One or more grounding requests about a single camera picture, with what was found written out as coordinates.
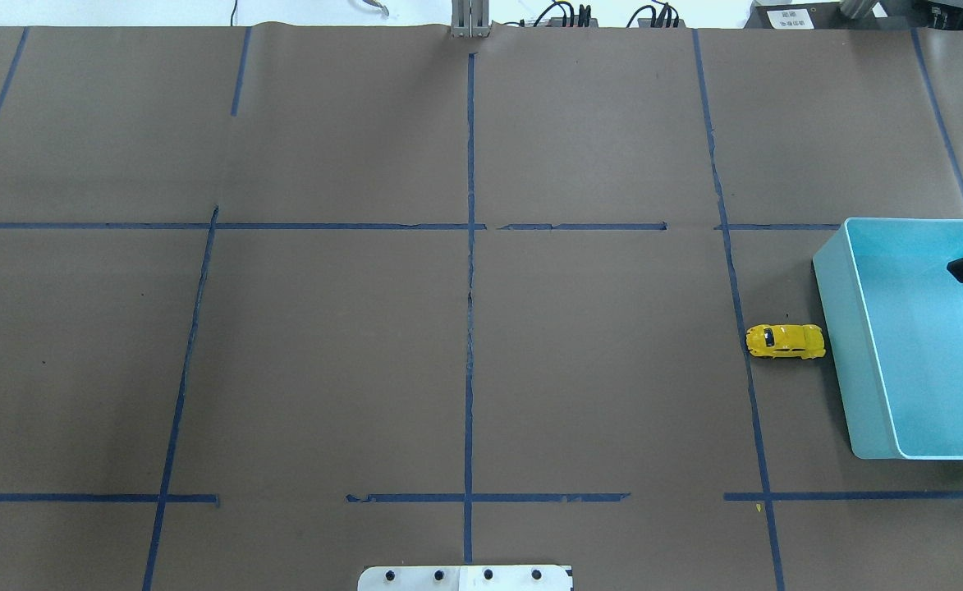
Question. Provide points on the aluminium frame post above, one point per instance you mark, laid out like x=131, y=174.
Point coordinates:
x=471, y=19

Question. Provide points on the yellow beetle toy car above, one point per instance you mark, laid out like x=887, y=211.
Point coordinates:
x=786, y=341

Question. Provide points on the white pedestal column base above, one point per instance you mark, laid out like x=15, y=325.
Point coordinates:
x=467, y=577

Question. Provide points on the turquoise plastic storage bin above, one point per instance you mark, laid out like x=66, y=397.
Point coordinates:
x=894, y=317

